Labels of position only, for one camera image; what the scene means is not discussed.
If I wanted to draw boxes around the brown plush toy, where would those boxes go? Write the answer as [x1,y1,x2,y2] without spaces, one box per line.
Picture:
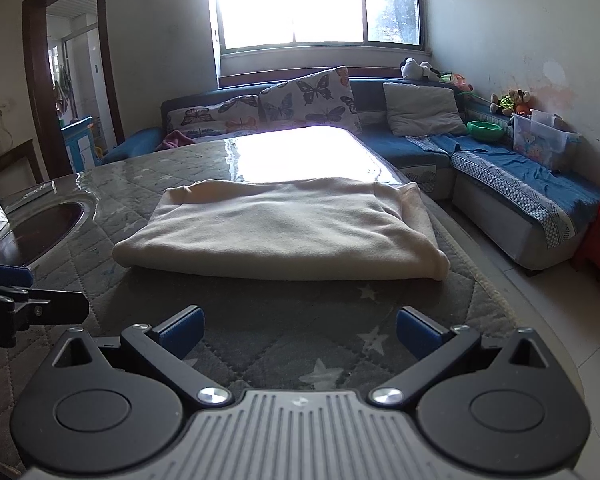
[489,88,531,117]

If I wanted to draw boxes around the green bowl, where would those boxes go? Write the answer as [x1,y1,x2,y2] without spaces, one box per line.
[465,119,505,142]

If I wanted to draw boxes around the butterfly print cushion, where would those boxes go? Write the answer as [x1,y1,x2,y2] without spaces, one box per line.
[258,66,364,134]
[166,94,261,139]

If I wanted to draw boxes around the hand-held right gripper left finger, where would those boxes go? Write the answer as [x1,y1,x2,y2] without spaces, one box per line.
[50,305,233,407]

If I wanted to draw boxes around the round black induction cooktop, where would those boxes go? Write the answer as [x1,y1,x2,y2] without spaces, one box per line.
[0,199,87,268]

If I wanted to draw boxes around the clear plastic storage box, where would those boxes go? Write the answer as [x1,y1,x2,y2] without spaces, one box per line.
[510,108,581,171]

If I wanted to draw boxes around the blue sofa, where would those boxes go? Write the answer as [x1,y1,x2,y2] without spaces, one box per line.
[114,77,600,277]

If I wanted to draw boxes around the dark wooden cabinet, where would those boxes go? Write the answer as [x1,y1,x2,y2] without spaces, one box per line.
[0,138,44,207]

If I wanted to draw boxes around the panda plush toy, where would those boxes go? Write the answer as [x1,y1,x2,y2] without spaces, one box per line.
[399,57,441,82]

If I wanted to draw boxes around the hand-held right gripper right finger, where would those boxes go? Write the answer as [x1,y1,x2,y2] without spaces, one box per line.
[369,306,552,407]

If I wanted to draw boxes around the magenta cloth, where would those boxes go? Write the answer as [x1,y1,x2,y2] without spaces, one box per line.
[155,129,197,151]

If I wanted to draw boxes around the dark wooden door frame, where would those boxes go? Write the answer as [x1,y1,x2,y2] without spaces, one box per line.
[22,0,127,182]

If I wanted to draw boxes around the blue cabinet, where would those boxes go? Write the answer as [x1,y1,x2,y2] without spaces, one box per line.
[61,115,99,171]

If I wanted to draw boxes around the window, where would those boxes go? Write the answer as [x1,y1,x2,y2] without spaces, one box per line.
[206,0,434,59]

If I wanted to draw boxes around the cream sweater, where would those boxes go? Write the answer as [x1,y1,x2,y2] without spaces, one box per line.
[112,178,451,282]

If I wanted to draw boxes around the blue patterned sofa cover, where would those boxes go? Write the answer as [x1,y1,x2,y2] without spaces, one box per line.
[406,132,600,249]

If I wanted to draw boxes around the hanging towel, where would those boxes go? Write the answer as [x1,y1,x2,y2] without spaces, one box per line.
[53,67,74,112]

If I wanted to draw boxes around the white remote control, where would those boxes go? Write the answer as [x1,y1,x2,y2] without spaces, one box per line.
[14,182,57,204]

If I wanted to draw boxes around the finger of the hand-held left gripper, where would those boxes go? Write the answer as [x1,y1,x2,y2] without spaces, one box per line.
[0,289,90,347]
[0,262,52,306]

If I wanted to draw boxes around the grey pillow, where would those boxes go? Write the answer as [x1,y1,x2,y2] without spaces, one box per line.
[382,82,469,137]

